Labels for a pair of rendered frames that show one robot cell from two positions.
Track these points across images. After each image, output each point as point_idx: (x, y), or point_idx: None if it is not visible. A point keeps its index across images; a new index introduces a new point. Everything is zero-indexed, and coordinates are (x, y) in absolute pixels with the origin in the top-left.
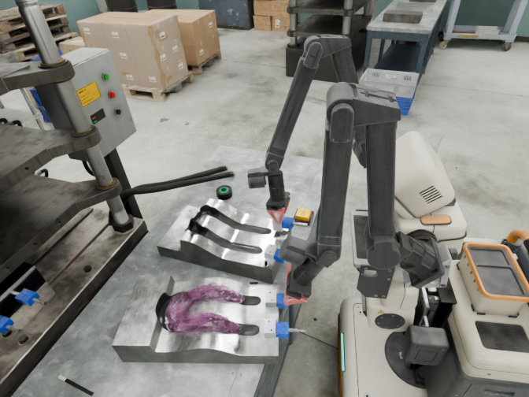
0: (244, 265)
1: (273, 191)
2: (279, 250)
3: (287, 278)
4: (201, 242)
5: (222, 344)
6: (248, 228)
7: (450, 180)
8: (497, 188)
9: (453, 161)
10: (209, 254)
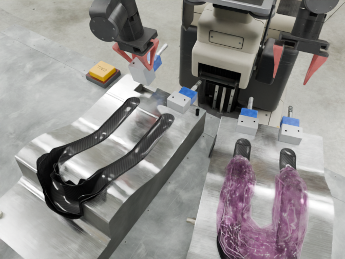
0: (184, 143)
1: (135, 18)
2: (314, 7)
3: (304, 49)
4: (128, 185)
5: (320, 187)
6: (110, 124)
7: (45, 19)
8: (76, 2)
9: (24, 6)
10: (148, 185)
